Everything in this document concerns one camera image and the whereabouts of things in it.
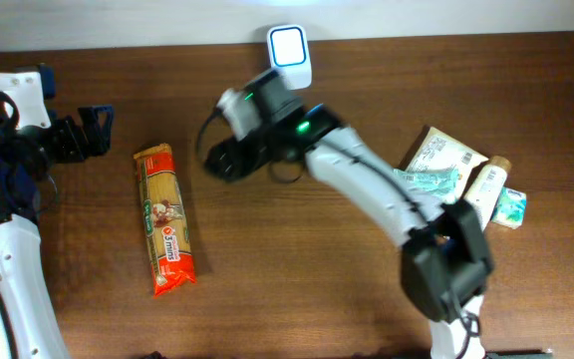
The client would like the right black camera cable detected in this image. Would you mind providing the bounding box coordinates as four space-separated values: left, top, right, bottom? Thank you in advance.
195 107 306 184

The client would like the yellow white snack bag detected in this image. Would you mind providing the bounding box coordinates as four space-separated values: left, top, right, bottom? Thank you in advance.
406 127 488 202

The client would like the green Kleenex tissue pack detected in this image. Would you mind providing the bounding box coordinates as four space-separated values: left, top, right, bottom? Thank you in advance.
491 187 527 229

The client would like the red spaghetti pasta packet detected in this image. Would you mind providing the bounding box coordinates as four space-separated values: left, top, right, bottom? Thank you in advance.
134 144 196 296

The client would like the light blue wipes packet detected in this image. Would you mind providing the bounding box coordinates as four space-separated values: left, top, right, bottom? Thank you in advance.
394 169 459 202

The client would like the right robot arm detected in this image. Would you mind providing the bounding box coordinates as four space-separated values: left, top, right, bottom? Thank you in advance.
202 69 494 358

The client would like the white tube gold cap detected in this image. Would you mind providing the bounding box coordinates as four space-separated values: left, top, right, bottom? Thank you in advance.
464 156 512 230

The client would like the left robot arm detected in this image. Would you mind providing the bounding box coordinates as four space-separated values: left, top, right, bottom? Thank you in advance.
0 64 115 358

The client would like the white barcode scanner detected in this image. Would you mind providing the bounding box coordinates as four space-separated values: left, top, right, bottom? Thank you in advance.
266 24 313 90

